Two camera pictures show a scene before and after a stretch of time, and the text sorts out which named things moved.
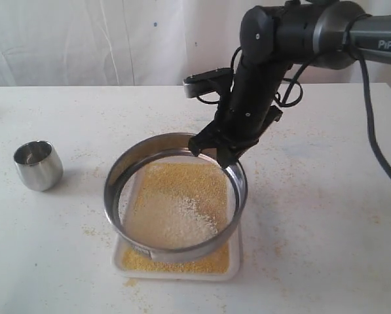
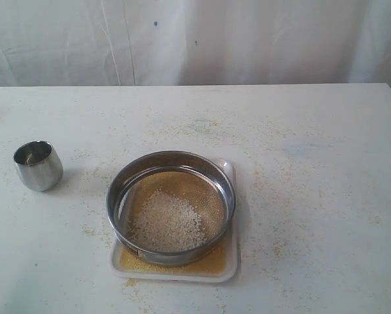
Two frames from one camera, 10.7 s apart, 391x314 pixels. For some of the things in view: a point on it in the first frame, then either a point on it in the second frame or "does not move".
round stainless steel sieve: (143, 149) -> (171, 207)
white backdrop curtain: (128, 43) does not move
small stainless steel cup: (39, 165) does not move
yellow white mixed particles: (173, 205) does not move
